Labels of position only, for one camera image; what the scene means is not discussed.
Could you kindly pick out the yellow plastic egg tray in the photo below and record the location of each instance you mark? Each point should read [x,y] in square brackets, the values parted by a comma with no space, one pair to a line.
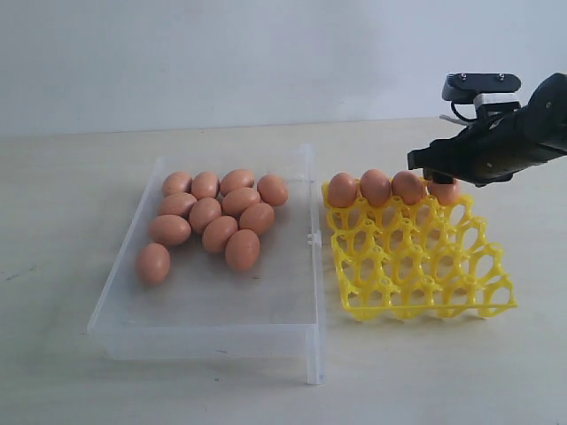
[409,260]

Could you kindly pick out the clear plastic box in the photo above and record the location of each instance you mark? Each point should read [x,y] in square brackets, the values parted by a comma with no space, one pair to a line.
[205,310]

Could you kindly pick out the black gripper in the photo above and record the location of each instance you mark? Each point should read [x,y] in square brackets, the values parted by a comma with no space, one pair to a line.
[530,136]

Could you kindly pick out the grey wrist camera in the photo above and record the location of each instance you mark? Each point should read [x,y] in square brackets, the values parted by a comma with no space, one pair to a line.
[490,93]

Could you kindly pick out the brown egg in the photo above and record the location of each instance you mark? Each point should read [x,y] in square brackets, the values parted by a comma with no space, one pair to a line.
[178,204]
[258,218]
[238,200]
[273,189]
[177,182]
[204,212]
[169,230]
[408,187]
[153,264]
[446,193]
[205,184]
[218,232]
[342,190]
[375,186]
[242,250]
[236,179]

